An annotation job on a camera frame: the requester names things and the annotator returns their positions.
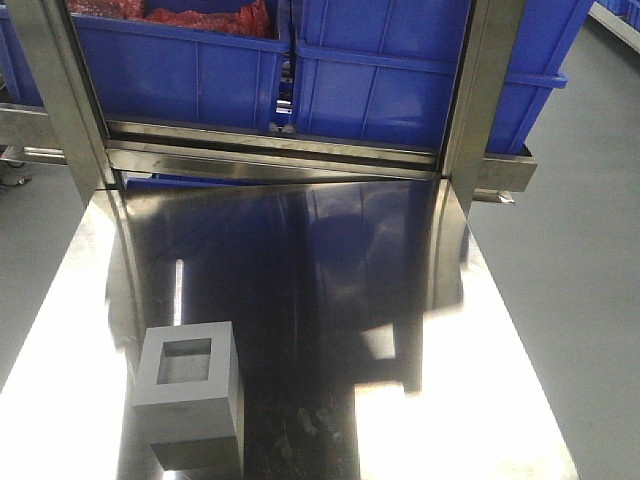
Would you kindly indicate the blue bin far left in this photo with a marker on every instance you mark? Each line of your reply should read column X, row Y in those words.
column 15, row 70

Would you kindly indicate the stainless steel shelf frame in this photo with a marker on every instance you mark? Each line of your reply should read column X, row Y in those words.
column 98, row 151

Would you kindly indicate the red bubble wrap material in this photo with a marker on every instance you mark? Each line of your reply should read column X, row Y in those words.
column 247, row 18

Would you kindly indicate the gray hollow cube base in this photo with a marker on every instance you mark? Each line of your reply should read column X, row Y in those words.
column 189, row 400

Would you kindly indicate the blue bin with red contents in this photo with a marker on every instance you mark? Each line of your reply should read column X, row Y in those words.
column 172, row 73

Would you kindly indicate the blue plastic bin right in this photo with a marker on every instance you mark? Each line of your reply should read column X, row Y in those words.
column 383, row 71

